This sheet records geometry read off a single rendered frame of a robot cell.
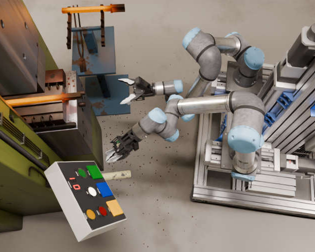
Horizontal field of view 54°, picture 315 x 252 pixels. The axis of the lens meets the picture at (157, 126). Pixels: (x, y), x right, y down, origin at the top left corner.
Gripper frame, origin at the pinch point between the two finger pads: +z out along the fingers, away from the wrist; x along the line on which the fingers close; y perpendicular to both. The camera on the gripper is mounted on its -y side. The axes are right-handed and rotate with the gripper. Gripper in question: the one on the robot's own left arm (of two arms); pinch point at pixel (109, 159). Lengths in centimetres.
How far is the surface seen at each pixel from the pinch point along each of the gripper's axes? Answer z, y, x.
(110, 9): -37, -33, -91
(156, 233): 49, -94, 35
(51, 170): 14.0, 22.5, -4.9
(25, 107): 24, 6, -52
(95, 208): 10.4, 12.9, 17.9
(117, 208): 9.6, -0.8, 20.7
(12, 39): -20, 52, -38
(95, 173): 9.6, 0.8, 1.3
